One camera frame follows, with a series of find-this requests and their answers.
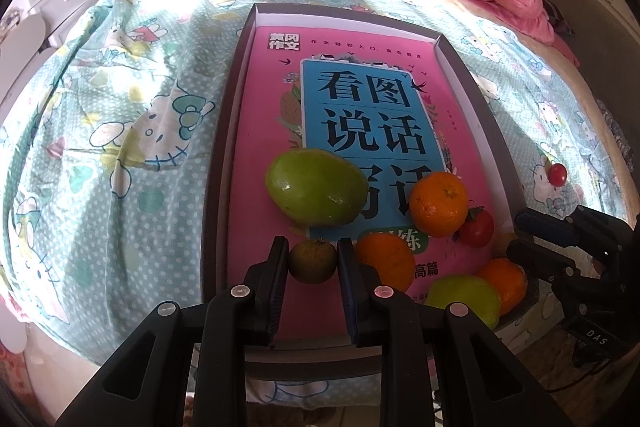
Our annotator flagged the yellow-green mango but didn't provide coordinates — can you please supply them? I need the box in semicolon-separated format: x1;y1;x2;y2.
425;275;502;331

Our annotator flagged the black cable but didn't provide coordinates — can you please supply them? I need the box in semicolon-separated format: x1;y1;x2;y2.
547;359;608;394

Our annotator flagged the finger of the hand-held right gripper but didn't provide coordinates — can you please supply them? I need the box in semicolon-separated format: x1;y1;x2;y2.
514;208;585;252
505;238;587;287

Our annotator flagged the orange mandarin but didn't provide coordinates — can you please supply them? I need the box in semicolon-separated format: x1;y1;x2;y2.
410;172;471;239
354;233;417;293
477;258;528;317

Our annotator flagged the green padded headboard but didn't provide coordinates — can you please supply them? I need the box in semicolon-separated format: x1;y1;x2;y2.
515;0;640;188

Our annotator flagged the large green mango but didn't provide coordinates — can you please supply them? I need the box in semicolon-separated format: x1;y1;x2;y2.
265;148;370;228

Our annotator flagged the small olive round fruit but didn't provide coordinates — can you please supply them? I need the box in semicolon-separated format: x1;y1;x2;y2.
289;239;337;285

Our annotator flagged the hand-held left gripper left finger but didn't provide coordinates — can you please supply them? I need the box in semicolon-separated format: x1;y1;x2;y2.
57;236;291;427

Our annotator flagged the cartoon cat printed bed sheet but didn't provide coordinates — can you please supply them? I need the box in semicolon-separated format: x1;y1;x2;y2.
0;0;631;413

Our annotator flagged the red tomato with stem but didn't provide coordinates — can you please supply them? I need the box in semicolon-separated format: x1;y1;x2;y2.
457;207;496;249

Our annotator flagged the pink book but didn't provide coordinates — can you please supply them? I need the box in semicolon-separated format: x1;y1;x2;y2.
227;14;501;343

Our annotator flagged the dark shallow box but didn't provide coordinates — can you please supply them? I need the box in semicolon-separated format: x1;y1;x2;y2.
202;3;541;380

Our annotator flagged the dark plaid cloth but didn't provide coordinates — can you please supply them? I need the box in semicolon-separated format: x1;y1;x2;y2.
542;0;576;40

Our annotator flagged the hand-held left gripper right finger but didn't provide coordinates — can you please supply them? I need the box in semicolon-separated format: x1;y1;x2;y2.
336;237;576;427

